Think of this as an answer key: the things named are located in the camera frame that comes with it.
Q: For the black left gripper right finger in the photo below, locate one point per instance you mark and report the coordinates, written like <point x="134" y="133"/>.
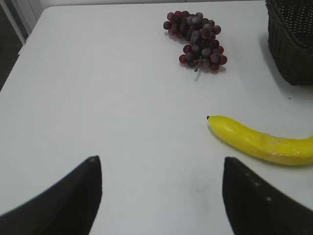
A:
<point x="255" y="207"/>

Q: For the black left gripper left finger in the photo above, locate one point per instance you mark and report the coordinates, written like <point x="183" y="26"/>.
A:
<point x="69" y="207"/>

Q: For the black woven basket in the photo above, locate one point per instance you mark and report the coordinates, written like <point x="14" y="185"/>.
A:
<point x="290" y="39"/>

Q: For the yellow banana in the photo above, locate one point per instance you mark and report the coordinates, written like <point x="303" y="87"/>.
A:
<point x="260" y="145"/>

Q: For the bunch of red grapes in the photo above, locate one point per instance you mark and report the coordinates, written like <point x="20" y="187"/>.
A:
<point x="203" y="50"/>

